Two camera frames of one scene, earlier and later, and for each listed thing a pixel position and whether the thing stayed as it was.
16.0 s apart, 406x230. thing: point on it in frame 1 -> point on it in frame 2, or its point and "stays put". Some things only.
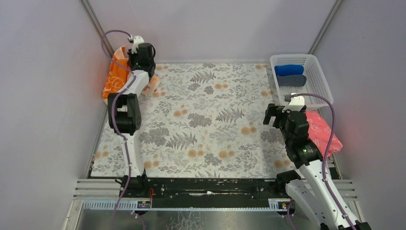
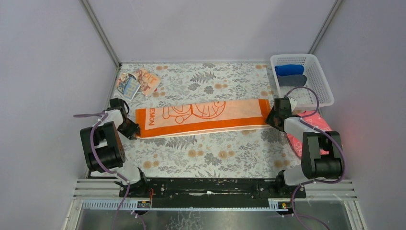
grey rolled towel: (292, 80) stays put
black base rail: (208, 193) stays put
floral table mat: (208, 120) stays put
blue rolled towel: (289, 69) stays put
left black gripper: (139, 51) -> (129, 127)
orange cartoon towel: (118, 74) -> (178, 120)
